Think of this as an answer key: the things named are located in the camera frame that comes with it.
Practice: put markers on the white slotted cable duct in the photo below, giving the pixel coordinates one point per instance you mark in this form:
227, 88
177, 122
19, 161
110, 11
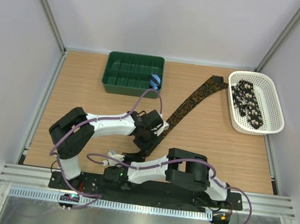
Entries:
70, 198

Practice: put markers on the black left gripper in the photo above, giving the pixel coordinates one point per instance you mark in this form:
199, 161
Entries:
148, 147

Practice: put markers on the white perforated plastic basket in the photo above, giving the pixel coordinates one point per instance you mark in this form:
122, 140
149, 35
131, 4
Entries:
268, 101

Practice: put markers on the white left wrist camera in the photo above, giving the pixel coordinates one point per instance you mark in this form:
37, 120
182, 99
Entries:
163, 126

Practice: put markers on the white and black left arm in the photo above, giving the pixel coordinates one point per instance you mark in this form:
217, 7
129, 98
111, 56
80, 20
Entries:
71, 133

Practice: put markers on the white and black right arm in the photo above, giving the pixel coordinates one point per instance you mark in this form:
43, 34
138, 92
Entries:
184, 169

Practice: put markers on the rolled blue striped tie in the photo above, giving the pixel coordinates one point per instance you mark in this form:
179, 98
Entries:
155, 82

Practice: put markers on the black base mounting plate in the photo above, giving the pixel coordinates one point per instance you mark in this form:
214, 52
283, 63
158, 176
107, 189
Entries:
152, 193

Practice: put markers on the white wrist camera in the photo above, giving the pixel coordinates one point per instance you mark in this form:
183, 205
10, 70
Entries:
113, 158
163, 126

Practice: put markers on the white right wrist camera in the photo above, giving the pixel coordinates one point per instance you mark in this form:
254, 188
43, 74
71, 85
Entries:
113, 158

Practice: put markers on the green divided organizer tray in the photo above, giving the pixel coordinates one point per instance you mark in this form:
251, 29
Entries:
129, 73

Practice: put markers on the black tie with white pattern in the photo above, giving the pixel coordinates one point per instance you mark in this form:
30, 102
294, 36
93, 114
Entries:
246, 102

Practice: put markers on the black tie with gold keys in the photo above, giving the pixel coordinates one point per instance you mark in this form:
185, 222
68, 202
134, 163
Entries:
209, 87

